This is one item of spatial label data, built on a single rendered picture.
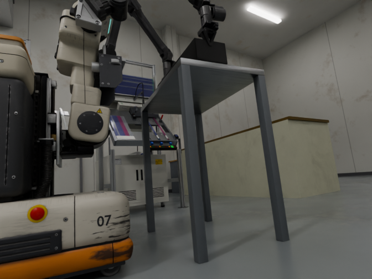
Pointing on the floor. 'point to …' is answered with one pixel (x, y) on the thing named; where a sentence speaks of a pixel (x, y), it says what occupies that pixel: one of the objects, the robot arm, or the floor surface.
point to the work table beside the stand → (198, 84)
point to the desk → (174, 176)
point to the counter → (227, 161)
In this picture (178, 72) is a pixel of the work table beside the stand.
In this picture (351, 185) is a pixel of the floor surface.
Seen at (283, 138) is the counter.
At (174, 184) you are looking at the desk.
